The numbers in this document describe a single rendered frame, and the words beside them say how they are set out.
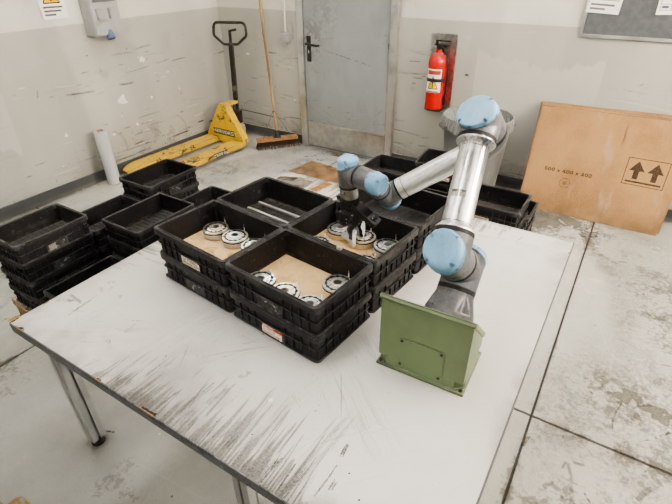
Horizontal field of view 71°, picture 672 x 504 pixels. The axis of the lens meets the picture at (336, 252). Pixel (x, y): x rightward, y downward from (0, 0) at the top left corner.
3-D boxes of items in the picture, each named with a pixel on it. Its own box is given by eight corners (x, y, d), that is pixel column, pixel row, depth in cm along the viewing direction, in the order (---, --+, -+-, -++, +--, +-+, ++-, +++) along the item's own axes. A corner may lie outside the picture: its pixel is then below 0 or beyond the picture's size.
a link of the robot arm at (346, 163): (348, 165, 154) (330, 158, 159) (351, 194, 160) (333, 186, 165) (364, 156, 158) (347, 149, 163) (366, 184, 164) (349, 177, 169)
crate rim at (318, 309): (374, 269, 154) (375, 263, 152) (316, 317, 134) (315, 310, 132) (285, 232, 174) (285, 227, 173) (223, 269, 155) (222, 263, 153)
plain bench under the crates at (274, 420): (538, 357, 244) (574, 242, 206) (412, 714, 130) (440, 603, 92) (291, 267, 316) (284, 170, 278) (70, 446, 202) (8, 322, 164)
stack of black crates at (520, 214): (517, 258, 296) (532, 194, 272) (504, 283, 275) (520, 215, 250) (456, 241, 314) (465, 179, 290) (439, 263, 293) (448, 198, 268)
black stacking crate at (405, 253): (417, 254, 179) (419, 228, 172) (373, 292, 159) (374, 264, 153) (335, 224, 199) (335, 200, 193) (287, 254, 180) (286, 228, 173)
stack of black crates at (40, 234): (80, 267, 293) (56, 202, 268) (110, 281, 279) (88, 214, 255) (14, 301, 264) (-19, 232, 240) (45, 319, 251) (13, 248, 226)
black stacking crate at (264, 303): (373, 293, 159) (374, 265, 153) (317, 341, 139) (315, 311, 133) (287, 254, 179) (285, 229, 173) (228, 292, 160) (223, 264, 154)
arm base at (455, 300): (474, 329, 145) (484, 299, 146) (467, 323, 132) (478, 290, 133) (428, 313, 152) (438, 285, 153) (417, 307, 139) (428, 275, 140)
